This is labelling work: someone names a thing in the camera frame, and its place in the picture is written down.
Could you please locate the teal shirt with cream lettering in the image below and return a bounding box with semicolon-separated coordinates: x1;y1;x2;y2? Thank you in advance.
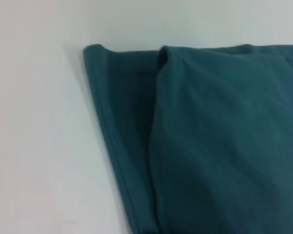
83;43;293;234

